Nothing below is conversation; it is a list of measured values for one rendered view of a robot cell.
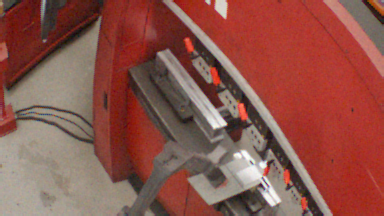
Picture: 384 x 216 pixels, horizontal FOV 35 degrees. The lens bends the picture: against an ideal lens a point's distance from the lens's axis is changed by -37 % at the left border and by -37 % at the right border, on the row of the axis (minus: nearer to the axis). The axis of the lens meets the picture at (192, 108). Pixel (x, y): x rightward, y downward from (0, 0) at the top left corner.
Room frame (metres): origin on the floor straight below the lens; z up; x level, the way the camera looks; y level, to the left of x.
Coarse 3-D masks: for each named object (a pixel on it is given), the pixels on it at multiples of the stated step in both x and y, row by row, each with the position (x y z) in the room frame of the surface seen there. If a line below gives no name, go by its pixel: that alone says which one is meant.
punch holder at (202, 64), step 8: (200, 40) 2.66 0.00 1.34; (200, 48) 2.65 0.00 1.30; (208, 48) 2.61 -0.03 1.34; (200, 56) 2.64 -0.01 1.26; (208, 56) 2.60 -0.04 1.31; (200, 64) 2.64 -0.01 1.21; (208, 64) 2.59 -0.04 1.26; (216, 64) 2.57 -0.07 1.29; (200, 72) 2.62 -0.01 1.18; (208, 72) 2.58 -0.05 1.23; (208, 80) 2.58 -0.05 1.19
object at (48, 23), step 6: (42, 0) 3.04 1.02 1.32; (48, 0) 2.73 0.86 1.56; (54, 0) 2.78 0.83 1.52; (42, 6) 2.98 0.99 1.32; (48, 6) 2.73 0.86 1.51; (54, 6) 2.78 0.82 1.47; (48, 12) 2.74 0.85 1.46; (54, 12) 2.78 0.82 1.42; (42, 18) 2.85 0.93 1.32; (48, 18) 2.74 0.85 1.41; (54, 18) 2.79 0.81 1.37; (42, 24) 2.77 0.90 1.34; (48, 24) 2.74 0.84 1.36; (54, 24) 2.79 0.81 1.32; (42, 30) 2.73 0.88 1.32; (48, 30) 2.75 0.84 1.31; (42, 36) 2.73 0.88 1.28
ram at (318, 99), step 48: (192, 0) 2.74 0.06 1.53; (240, 0) 2.46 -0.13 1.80; (288, 0) 2.21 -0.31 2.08; (240, 48) 2.44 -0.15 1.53; (288, 48) 2.20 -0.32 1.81; (336, 48) 1.95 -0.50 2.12; (288, 96) 2.17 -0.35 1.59; (336, 96) 1.91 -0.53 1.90; (336, 144) 1.84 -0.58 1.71; (336, 192) 1.73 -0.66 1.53
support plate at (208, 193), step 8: (240, 160) 2.34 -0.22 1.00; (224, 168) 2.29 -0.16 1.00; (232, 168) 2.29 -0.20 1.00; (240, 168) 2.30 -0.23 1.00; (200, 176) 2.23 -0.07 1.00; (232, 176) 2.25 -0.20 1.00; (192, 184) 2.18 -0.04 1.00; (200, 184) 2.19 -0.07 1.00; (208, 184) 2.19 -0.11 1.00; (232, 184) 2.20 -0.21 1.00; (240, 184) 2.20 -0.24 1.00; (248, 184) 2.20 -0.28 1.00; (256, 184) 2.21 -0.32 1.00; (200, 192) 2.14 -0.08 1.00; (208, 192) 2.14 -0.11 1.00; (216, 192) 2.15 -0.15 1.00; (224, 192) 2.15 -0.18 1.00; (232, 192) 2.15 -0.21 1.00; (240, 192) 2.16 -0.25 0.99; (208, 200) 2.09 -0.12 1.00; (216, 200) 2.10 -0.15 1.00
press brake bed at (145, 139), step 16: (128, 96) 2.89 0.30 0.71; (128, 112) 2.88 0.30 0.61; (144, 112) 2.76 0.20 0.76; (128, 128) 2.88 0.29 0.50; (144, 128) 2.75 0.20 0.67; (160, 128) 2.64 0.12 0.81; (128, 144) 2.88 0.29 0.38; (144, 144) 2.74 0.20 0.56; (160, 144) 2.63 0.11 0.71; (144, 160) 2.74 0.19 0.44; (128, 176) 2.91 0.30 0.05; (144, 176) 2.75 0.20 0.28; (176, 176) 2.51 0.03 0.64; (192, 176) 2.42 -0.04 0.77; (160, 192) 2.61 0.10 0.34; (176, 192) 2.50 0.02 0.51; (192, 192) 2.39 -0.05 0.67; (160, 208) 2.69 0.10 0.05; (176, 208) 2.48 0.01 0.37; (192, 208) 2.37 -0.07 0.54; (208, 208) 2.27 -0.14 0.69; (224, 208) 2.18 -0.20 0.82
